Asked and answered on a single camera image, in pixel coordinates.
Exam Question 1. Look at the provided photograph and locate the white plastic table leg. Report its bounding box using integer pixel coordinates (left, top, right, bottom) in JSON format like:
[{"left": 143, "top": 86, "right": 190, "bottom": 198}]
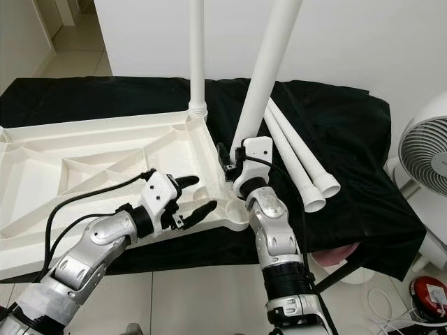
[
  {"left": 187, "top": 0, "right": 209, "bottom": 119},
  {"left": 267, "top": 98, "right": 342, "bottom": 199},
  {"left": 262, "top": 112, "right": 328, "bottom": 214},
  {"left": 230, "top": 0, "right": 303, "bottom": 158}
]

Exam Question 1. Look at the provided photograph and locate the white plastic children table top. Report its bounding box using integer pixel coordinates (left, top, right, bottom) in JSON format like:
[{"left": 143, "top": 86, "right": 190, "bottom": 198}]
[{"left": 0, "top": 112, "right": 251, "bottom": 280}]

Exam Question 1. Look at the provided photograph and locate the pink fabric item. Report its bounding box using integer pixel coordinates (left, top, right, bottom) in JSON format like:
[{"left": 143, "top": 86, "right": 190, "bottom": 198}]
[{"left": 311, "top": 244, "right": 357, "bottom": 269}]

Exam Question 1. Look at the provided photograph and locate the grey metal table leg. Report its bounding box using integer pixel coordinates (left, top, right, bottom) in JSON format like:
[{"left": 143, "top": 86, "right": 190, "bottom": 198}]
[{"left": 314, "top": 260, "right": 357, "bottom": 292}]

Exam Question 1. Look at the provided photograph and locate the white round standing fan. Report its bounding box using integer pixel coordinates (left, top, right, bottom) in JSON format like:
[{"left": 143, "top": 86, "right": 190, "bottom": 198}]
[{"left": 398, "top": 91, "right": 447, "bottom": 198}]

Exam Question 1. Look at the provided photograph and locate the white grey rounded appliance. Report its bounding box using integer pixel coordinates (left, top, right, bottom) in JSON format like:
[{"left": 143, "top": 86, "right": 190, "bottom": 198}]
[{"left": 384, "top": 157, "right": 447, "bottom": 273}]

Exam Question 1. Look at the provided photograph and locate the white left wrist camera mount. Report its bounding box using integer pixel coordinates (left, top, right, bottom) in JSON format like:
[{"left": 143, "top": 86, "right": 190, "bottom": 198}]
[{"left": 140, "top": 171, "right": 186, "bottom": 224}]

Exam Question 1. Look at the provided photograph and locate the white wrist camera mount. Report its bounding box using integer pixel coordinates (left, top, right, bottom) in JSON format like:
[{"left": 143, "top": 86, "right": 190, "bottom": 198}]
[
  {"left": 140, "top": 171, "right": 186, "bottom": 224},
  {"left": 233, "top": 136, "right": 273, "bottom": 200}
]

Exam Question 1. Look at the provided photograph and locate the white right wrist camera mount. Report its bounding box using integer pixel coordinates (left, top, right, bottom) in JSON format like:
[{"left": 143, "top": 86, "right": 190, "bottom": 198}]
[{"left": 233, "top": 136, "right": 273, "bottom": 200}]

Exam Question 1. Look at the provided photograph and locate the white floor cable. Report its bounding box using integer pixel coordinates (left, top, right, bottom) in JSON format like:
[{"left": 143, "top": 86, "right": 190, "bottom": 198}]
[{"left": 367, "top": 286, "right": 420, "bottom": 329}]

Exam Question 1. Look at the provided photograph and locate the red round cable reel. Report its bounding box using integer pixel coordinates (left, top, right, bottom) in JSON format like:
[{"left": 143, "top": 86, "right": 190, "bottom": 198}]
[{"left": 411, "top": 276, "right": 447, "bottom": 311}]

